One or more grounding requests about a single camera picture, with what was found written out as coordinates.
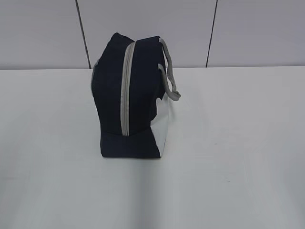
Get navy lunch bag grey trim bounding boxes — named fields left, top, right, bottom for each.
left=91, top=33, right=181, bottom=158

